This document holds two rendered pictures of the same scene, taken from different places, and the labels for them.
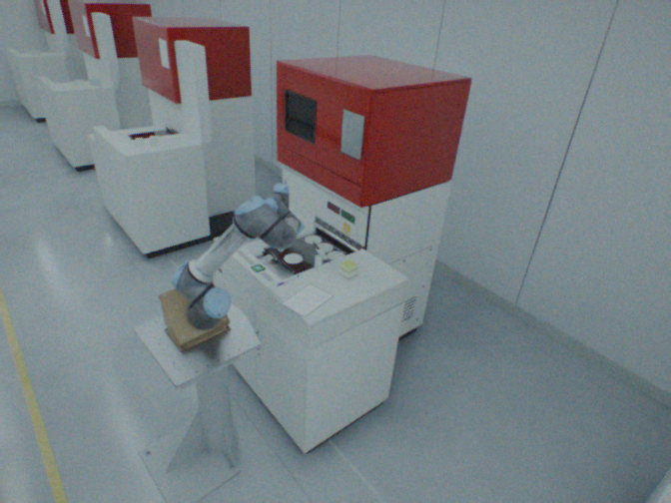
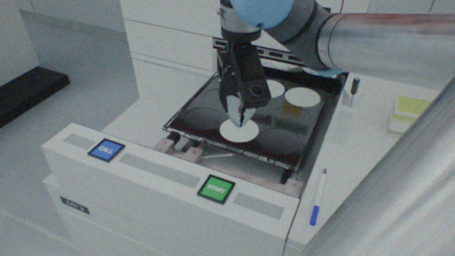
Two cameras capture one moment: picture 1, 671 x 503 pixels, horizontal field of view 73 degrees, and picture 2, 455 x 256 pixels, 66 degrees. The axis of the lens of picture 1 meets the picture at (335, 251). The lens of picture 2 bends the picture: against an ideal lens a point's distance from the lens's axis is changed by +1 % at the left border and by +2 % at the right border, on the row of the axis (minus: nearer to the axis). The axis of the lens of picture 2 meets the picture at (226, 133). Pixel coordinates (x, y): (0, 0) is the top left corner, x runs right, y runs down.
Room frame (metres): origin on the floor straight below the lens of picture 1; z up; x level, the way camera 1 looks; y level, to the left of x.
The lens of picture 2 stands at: (1.49, 0.54, 1.46)
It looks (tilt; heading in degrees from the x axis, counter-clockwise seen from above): 40 degrees down; 336
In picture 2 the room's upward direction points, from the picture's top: straight up
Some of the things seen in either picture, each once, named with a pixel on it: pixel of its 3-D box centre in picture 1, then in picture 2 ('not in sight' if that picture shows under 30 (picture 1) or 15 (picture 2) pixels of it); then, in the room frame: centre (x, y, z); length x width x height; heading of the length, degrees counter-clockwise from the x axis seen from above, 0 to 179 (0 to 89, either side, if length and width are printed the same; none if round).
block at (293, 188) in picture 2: not in sight; (290, 197); (1.86, 0.23, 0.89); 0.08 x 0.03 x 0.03; 131
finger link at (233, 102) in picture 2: not in sight; (230, 105); (2.01, 0.29, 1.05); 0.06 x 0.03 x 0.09; 168
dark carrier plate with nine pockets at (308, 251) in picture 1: (309, 252); (254, 107); (2.17, 0.15, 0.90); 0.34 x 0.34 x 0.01; 41
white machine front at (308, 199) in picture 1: (321, 211); (225, 25); (2.46, 0.11, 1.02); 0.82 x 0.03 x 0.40; 41
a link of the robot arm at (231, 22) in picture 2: not in sight; (239, 15); (2.00, 0.28, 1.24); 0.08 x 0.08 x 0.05
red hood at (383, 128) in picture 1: (366, 122); not in sight; (2.67, -0.13, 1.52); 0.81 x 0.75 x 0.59; 41
